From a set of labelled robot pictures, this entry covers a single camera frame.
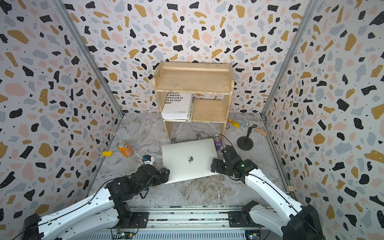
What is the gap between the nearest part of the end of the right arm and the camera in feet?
1.85

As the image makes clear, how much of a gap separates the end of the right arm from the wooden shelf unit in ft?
0.95

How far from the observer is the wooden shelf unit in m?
0.76
